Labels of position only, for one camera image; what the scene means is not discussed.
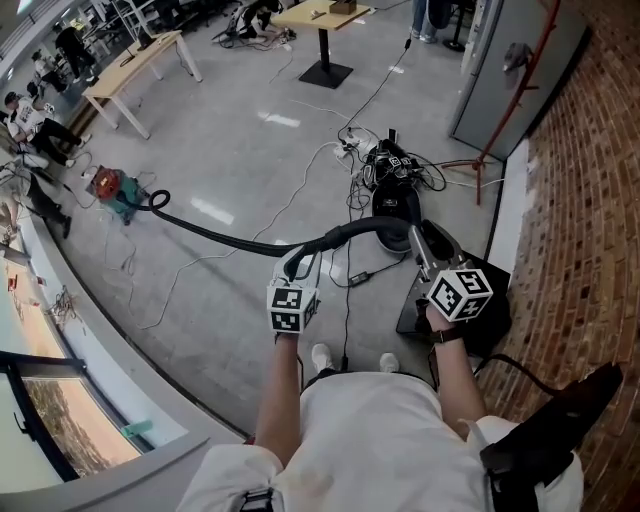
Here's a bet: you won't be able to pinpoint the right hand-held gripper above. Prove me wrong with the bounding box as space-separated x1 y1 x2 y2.
407 219 494 323

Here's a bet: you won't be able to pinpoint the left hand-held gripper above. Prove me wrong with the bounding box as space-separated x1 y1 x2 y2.
266 244 325 334

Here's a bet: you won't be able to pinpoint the black vacuum hose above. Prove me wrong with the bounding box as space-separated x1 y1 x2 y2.
147 189 419 261

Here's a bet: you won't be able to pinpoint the person's left forearm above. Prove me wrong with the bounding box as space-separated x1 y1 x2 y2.
253 329 305 470

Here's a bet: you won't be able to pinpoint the person's right forearm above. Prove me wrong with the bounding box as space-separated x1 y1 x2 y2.
430 339 490 442

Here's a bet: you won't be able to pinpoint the red and teal vacuum cleaner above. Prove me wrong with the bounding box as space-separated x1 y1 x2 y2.
89 166 152 227

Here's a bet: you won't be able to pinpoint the person's right hand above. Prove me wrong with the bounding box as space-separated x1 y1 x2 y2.
423 301 455 336

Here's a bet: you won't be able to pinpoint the person's left white shoe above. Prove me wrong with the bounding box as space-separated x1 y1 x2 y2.
310 343 335 375

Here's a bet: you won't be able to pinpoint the black wristwatch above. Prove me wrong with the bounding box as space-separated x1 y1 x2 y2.
429 324 471 347

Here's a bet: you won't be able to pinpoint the red coat stand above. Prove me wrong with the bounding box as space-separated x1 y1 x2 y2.
441 0 562 207

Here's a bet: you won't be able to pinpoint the person's black trousers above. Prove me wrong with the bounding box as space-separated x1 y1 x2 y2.
302 367 437 392

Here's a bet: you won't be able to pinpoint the grey metal cabinet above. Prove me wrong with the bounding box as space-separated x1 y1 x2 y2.
448 0 590 162

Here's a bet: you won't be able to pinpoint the person's white shirt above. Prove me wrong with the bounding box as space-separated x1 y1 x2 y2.
174 372 585 512

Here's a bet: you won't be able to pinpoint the grey cloth on stand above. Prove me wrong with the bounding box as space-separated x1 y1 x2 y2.
502 42 535 77

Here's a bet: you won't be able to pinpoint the black worn equipment pack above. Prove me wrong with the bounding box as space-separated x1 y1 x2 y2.
478 362 625 512

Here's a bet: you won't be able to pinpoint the small teal plastic object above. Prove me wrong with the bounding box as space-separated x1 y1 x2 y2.
119 420 155 442

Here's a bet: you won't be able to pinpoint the black rig lying on floor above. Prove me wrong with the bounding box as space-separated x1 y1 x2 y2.
212 14 296 51

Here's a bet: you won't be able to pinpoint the wooden table with white legs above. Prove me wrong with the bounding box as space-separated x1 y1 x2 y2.
81 29 204 141

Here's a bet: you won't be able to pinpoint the black-framed window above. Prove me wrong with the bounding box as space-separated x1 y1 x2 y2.
0 344 154 497

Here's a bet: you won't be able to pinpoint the thin black tether cable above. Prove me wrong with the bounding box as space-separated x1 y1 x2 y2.
339 234 354 374

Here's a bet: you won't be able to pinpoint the thick black pack cable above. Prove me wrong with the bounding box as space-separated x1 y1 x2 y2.
472 352 559 401

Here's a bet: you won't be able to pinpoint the black floor cable with adapter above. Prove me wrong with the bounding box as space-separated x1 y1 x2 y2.
336 34 415 146

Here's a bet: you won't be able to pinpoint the tangle of thin wires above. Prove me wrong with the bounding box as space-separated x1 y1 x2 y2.
47 284 82 327

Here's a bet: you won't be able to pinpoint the small wooden table black pedestal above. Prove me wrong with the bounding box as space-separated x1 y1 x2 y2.
272 0 372 91

